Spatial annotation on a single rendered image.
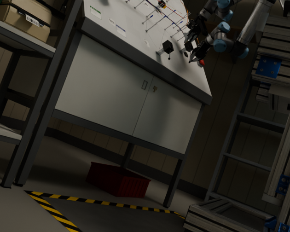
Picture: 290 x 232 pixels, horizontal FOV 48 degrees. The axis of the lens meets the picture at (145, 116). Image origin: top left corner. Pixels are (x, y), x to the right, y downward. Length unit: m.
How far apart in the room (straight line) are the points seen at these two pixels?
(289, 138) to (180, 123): 0.84
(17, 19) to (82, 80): 0.43
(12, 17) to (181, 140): 1.37
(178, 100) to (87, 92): 0.72
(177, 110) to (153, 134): 0.25
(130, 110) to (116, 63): 0.30
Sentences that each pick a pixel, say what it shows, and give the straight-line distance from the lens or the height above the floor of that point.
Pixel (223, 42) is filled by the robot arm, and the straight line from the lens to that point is 2.01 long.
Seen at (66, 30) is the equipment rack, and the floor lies 0.76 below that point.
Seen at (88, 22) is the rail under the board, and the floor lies 0.85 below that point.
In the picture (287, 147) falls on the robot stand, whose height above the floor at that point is 0.60.
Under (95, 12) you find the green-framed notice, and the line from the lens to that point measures 1.75.
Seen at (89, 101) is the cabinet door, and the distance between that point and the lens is 1.74.
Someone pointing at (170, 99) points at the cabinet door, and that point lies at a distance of 2.14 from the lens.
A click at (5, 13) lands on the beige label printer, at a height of 0.71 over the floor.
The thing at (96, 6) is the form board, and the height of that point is 0.97.
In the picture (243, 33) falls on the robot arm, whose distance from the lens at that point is 2.07.
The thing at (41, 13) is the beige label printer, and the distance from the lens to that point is 1.61.
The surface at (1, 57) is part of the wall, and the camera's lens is 3.75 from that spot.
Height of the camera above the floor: 0.41
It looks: 4 degrees up
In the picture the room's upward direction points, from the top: 20 degrees clockwise
